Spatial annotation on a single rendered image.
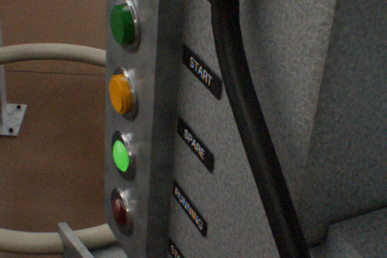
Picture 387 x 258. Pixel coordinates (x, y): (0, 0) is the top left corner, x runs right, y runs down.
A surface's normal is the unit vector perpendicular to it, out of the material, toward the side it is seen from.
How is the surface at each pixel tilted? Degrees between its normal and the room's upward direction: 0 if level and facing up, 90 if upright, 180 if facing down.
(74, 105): 0
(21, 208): 0
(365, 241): 4
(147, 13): 90
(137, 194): 90
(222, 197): 90
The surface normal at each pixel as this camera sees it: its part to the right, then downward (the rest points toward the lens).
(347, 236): 0.04, -0.87
